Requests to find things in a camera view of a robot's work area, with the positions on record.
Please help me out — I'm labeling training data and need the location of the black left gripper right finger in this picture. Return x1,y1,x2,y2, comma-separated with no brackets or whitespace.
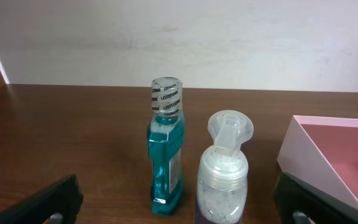
273,172,358,224

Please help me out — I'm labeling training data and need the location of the blue mouthwash bottle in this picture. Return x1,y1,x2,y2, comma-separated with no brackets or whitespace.
147,77,185,215

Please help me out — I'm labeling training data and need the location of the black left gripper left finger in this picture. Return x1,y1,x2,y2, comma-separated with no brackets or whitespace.
0,174,83,224

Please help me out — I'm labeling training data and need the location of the clear foam soap pump bottle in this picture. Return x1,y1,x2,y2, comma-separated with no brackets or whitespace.
194,110,254,223

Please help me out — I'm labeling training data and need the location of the pink cardboard box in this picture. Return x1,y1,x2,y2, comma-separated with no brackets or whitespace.
277,115,358,209

